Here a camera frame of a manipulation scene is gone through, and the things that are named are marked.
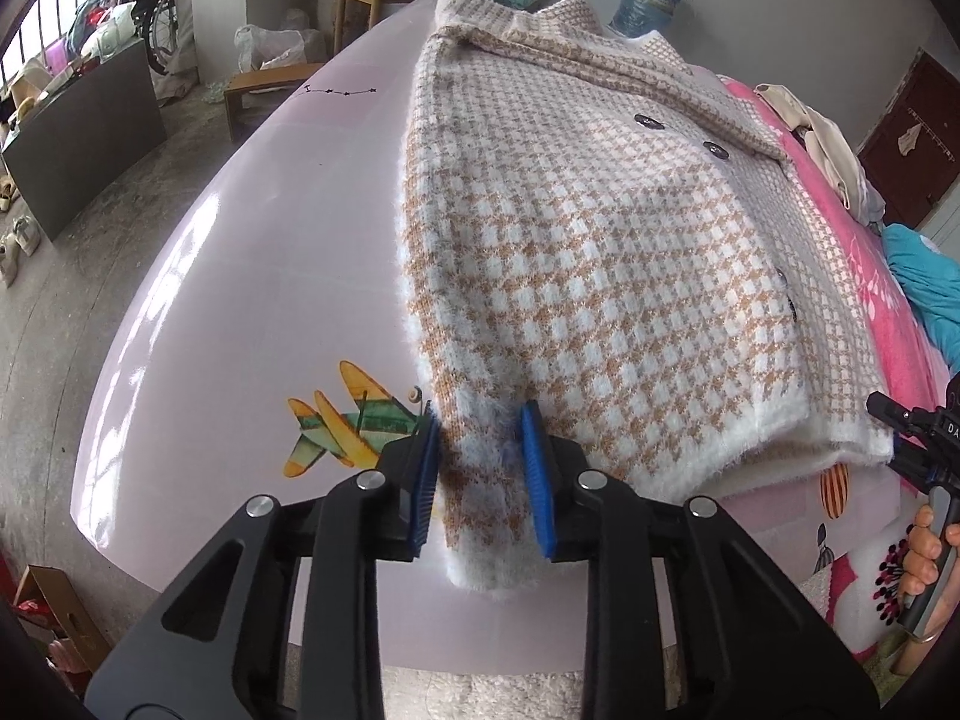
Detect blue water jug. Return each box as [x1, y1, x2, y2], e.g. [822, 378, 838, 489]
[609, 0, 687, 38]

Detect metal railing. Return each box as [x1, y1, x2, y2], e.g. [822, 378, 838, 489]
[0, 0, 136, 91]

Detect dark red door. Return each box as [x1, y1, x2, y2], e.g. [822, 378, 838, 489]
[855, 49, 960, 230]

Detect pink floral blanket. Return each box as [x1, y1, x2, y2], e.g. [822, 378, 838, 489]
[716, 75, 960, 661]

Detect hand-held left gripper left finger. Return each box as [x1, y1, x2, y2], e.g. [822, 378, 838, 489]
[84, 399, 443, 720]

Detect cream clothes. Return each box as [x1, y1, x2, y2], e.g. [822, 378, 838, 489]
[754, 82, 871, 215]

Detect white fluffy rug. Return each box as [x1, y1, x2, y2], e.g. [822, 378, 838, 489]
[379, 664, 593, 720]

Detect person's right hand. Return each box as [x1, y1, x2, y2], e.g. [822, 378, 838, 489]
[898, 502, 960, 605]

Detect beige white houndstooth coat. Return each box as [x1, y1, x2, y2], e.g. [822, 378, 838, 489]
[395, 0, 897, 592]

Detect light blue cloth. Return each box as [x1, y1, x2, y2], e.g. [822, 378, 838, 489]
[855, 180, 890, 226]

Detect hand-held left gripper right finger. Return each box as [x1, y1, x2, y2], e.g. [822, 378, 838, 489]
[520, 399, 878, 720]

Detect wheelchair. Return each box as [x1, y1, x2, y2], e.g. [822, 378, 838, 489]
[71, 0, 196, 80]

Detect cardboard box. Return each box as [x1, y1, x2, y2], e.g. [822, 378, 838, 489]
[13, 562, 113, 672]

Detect clear plastic bag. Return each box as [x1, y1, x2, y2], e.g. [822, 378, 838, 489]
[234, 9, 327, 76]

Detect small wooden stool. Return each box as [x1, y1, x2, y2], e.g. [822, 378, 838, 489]
[223, 62, 316, 143]

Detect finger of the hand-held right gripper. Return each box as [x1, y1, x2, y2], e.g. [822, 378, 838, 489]
[866, 390, 935, 436]
[889, 439, 935, 492]

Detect turquoise blanket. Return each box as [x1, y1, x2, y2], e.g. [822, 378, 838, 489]
[881, 223, 960, 376]

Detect dark grey cabinet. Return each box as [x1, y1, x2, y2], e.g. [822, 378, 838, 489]
[0, 36, 167, 241]

